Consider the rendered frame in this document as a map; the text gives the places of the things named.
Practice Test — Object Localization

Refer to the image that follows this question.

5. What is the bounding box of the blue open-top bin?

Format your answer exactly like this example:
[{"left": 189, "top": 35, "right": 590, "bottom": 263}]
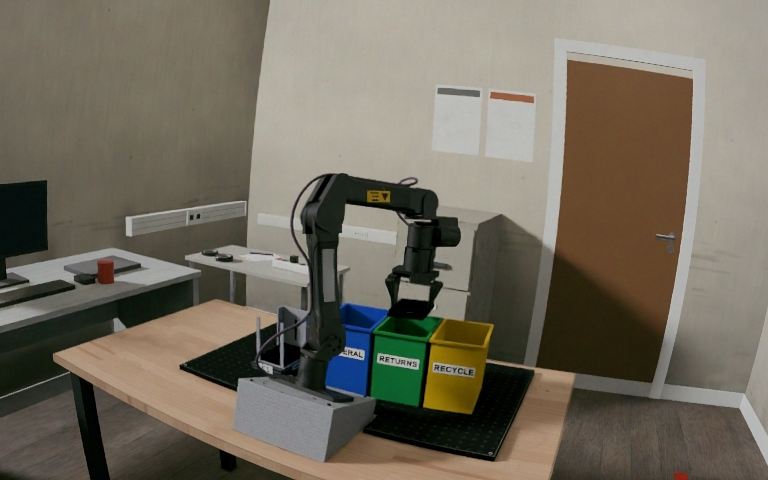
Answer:
[{"left": 325, "top": 303, "right": 388, "bottom": 396}]

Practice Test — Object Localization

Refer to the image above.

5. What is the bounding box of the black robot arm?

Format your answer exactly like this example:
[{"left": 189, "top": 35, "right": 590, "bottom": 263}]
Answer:
[{"left": 269, "top": 173, "right": 461, "bottom": 403}]

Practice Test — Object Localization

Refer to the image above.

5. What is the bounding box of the yellow open-top bin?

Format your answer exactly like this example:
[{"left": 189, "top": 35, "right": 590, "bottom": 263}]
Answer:
[{"left": 423, "top": 318, "right": 494, "bottom": 414}]

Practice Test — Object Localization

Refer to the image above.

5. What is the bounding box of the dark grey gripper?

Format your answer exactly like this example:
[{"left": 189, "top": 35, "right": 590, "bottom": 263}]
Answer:
[{"left": 385, "top": 246, "right": 444, "bottom": 314}]

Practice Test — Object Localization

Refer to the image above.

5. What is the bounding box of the green bin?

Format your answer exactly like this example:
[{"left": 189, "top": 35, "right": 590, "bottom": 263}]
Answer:
[{"left": 370, "top": 316, "right": 443, "bottom": 406}]

